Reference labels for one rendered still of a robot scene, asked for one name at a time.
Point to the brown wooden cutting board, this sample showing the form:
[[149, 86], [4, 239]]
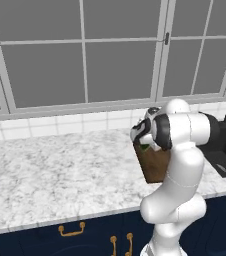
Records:
[[155, 165]]

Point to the dark window latch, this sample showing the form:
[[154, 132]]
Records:
[[166, 38]]

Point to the grey framed window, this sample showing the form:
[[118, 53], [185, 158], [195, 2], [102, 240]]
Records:
[[85, 53]]

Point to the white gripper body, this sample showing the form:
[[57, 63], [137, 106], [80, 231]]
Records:
[[140, 136]]

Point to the navy cupboard door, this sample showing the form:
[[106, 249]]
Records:
[[135, 230], [218, 226], [109, 230]]

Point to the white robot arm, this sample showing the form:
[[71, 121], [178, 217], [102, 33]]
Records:
[[181, 166]]

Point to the green sponge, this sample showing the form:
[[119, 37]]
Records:
[[145, 147]]

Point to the navy drawer front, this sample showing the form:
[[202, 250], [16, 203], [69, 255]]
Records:
[[35, 240]]

